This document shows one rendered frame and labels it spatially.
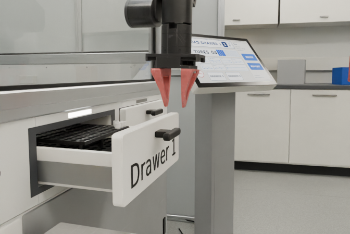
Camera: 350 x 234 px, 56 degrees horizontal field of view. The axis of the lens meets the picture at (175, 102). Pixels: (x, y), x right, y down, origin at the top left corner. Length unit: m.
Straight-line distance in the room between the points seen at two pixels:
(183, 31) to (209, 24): 1.58
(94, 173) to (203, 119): 1.07
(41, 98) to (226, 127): 1.13
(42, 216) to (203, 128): 1.06
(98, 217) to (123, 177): 0.31
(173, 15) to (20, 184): 0.38
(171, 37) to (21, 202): 0.37
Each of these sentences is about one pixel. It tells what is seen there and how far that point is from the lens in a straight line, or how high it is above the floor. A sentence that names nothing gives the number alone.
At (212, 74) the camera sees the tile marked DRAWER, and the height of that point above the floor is 1.01.
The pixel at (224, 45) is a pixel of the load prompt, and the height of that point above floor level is 1.15.
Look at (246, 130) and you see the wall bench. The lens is 3.47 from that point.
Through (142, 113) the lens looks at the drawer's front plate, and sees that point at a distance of 0.92.
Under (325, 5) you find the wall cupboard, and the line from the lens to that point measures 3.90.
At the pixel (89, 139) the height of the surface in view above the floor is 0.90.
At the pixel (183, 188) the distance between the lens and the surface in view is 2.33.
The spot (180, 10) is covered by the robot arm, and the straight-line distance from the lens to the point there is 0.61.
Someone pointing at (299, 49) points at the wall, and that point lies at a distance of 4.17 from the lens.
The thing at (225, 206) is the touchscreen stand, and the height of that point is 0.37.
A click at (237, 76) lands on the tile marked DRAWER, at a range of 1.51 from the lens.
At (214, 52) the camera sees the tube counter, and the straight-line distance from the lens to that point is 1.54.
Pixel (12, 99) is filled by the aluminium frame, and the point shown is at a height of 0.98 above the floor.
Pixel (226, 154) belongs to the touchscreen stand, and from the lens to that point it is 1.62.
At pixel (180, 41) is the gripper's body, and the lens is 0.60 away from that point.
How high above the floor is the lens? 1.02
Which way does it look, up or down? 5 degrees down
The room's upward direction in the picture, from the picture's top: straight up
